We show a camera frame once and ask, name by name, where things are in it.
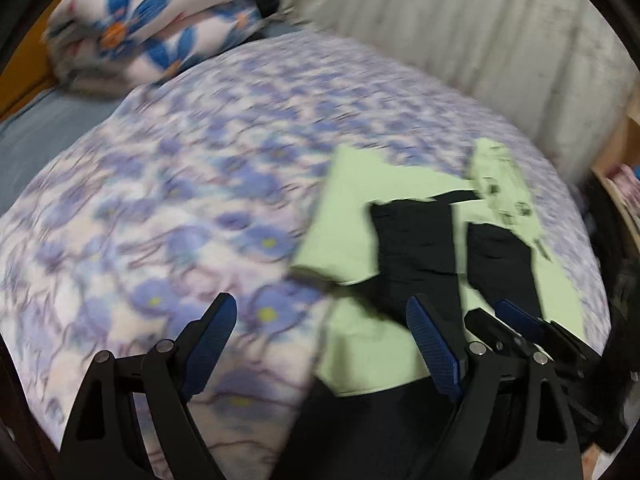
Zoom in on green and black hooded jacket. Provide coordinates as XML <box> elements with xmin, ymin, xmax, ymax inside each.
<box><xmin>273</xmin><ymin>138</ymin><xmax>584</xmax><ymax>479</ymax></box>

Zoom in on purple cat print blanket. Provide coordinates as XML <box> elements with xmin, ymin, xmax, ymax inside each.
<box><xmin>1</xmin><ymin>32</ymin><xmax>611</xmax><ymax>479</ymax></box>

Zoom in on pink boxes on shelf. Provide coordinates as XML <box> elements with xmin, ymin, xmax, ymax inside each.
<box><xmin>611</xmin><ymin>164</ymin><xmax>639</xmax><ymax>203</ymax></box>

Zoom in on wooden bookshelf desk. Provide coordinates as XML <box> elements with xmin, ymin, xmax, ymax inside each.
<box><xmin>591</xmin><ymin>110</ymin><xmax>639</xmax><ymax>254</ymax></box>

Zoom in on grey blue bed sheet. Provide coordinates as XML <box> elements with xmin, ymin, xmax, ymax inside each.
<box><xmin>0</xmin><ymin>87</ymin><xmax>122</xmax><ymax>211</ymax></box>

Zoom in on white floral curtain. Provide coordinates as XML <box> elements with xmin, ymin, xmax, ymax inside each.
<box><xmin>282</xmin><ymin>0</ymin><xmax>639</xmax><ymax>183</ymax></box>

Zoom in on upper blue flower rolled quilt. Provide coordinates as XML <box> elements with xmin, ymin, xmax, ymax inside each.
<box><xmin>44</xmin><ymin>0</ymin><xmax>264</xmax><ymax>93</ymax></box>

